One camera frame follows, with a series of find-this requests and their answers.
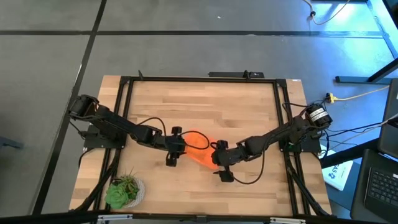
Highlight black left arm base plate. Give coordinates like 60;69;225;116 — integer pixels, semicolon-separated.
83;124;127;149

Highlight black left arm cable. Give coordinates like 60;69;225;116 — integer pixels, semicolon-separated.
136;116;167;138

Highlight black flat bar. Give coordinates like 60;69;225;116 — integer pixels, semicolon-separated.
208;70;266;79

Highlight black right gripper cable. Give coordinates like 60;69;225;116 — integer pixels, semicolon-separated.
231;149;267;185

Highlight black floor beam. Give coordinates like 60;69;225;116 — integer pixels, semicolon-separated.
320;138;381;169

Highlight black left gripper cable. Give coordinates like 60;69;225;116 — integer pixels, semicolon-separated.
179;129;211;151

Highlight black right cable bundle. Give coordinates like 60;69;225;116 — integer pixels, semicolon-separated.
285;151;331;218

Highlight translucent orange pouch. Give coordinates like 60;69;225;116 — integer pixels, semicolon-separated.
185;129;220;171

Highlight green succulent in white pot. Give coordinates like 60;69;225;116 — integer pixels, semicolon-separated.
104;169;146;210

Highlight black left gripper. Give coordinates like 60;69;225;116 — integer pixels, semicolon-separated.
163;126;187;167

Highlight black left cable bundle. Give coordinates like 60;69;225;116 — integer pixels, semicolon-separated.
73;148;121;213

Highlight yellow plug and cable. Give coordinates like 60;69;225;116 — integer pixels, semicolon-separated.
325;85;390;104

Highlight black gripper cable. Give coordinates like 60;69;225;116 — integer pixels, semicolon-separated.
179;129;211;151
231;149;267;185

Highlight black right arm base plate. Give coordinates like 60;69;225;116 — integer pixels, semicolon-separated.
279;136;322;154

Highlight black cable bundle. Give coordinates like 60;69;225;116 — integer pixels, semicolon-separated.
285;151;331;218
73;148;121;213

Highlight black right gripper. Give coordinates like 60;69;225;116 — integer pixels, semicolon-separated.
211;139;248;184

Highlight black overhead rail with brackets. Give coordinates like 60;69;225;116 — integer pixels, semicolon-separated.
0;210;398;224

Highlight dark grey laptop lid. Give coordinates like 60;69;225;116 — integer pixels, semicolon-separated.
377;77;398;159

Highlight white cable with black plug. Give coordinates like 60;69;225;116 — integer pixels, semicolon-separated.
303;0;351;26

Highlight black table frame rails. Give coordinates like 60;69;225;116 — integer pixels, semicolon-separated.
93;75;331;218

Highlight black laptop with keyboard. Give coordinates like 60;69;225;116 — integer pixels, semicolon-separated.
350;148;398;224

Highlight black neighbouring table legs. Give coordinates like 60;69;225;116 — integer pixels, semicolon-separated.
310;0;398;85

